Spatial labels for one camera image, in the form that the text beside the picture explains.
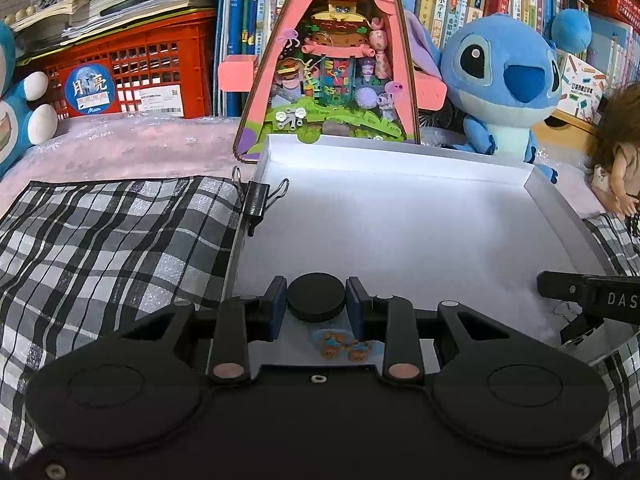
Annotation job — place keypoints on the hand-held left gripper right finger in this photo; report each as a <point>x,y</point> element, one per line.
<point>355,310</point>

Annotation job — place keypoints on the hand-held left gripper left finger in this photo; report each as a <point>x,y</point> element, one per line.
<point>278,307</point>

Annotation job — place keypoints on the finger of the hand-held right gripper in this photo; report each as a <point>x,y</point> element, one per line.
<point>560,286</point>

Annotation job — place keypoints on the round black disc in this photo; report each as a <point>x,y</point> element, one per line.
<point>316,297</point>

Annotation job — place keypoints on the white cardboard box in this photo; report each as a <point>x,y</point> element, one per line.
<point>400,235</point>

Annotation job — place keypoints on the cartoon sticker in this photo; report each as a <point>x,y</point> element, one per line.
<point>345,346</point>

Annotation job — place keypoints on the black binder clip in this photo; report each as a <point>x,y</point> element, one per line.
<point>256,202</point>
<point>579,331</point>

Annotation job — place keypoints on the brown-haired doll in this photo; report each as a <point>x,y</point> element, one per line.
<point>620,160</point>

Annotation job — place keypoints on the wooden drawer box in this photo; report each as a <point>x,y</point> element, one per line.
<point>565,135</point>

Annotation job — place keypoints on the black and white plaid cloth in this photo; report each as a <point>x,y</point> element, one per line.
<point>100,260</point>

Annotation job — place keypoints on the white box with pencil print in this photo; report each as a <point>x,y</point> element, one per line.
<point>580,80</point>

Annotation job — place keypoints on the pink blanket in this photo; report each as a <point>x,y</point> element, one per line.
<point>125,150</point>

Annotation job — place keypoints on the blue alien plush toy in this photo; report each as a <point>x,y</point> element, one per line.
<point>495,75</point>

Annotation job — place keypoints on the pink triangular diorama house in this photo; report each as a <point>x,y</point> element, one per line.
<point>340,85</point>

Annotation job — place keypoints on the round blue plush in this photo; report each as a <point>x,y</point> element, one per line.
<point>570,30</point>

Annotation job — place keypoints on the red plastic crate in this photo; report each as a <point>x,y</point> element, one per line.
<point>150,50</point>

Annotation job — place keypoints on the row of upright books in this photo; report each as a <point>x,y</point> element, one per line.
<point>240,10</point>

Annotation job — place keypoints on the blue robot cat plush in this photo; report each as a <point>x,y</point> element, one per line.
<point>15,110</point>

